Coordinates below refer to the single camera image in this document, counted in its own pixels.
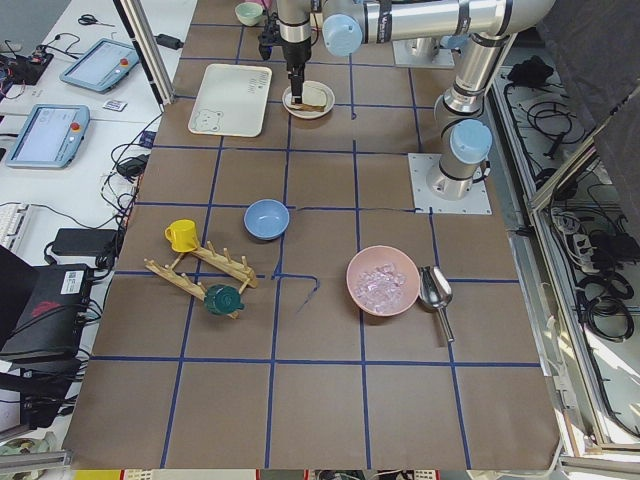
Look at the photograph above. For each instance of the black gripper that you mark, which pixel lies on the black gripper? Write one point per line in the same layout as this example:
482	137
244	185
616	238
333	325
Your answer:
294	53

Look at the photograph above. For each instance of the white round plate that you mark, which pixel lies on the white round plate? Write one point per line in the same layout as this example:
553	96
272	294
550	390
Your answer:
286	98

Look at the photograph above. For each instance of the white bread slice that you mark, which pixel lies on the white bread slice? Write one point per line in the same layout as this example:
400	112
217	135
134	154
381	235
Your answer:
306	107

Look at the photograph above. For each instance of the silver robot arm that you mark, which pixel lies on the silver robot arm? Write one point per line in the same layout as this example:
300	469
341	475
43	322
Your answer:
378	74
489	27

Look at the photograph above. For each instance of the cream bear tray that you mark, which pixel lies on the cream bear tray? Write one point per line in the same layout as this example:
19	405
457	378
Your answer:
231	101

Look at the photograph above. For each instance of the mint green cup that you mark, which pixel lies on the mint green cup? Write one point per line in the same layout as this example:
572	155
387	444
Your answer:
249	13

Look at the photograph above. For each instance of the blue bowl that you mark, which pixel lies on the blue bowl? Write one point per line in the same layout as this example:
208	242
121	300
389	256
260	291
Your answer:
266	219

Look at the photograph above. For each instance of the upper blue teach pendant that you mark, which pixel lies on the upper blue teach pendant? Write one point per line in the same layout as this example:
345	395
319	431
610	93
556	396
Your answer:
102	66

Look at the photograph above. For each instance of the blue teach pendant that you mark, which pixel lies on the blue teach pendant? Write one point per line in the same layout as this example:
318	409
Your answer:
102	66
50	137

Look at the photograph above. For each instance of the yellow mug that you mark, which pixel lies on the yellow mug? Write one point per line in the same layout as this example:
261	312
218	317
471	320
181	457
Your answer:
182	235

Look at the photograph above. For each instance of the black scissors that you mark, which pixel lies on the black scissors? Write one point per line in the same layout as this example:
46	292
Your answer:
90	19

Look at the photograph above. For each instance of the pink bowl with ice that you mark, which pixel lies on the pink bowl with ice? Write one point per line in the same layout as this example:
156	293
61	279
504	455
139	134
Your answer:
383	280

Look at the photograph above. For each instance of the dark green mug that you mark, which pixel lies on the dark green mug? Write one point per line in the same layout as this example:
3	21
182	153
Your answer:
222	299

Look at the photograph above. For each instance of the lower blue teach pendant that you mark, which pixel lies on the lower blue teach pendant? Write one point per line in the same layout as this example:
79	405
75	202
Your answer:
50	137

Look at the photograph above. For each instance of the metal scoop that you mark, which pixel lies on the metal scoop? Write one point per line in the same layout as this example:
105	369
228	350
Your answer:
436	294

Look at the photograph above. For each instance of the black power adapter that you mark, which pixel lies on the black power adapter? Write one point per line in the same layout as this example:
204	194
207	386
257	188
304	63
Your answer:
83	242

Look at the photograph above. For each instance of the white keyboard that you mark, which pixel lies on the white keyboard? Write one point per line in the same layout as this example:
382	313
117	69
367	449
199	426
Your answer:
15	218

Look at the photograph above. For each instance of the white power strip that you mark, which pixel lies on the white power strip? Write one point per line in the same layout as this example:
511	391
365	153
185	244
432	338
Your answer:
583	253

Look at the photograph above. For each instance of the black computer box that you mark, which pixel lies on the black computer box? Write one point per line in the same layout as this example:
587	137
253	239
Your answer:
41	308

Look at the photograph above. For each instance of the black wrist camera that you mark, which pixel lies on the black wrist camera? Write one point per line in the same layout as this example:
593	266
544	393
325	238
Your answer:
268	39

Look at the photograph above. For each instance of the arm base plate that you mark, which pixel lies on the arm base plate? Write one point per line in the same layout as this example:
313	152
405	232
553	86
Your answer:
433	192
424	52

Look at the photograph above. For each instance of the aluminium frame post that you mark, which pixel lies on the aluminium frame post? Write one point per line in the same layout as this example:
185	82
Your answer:
138	29

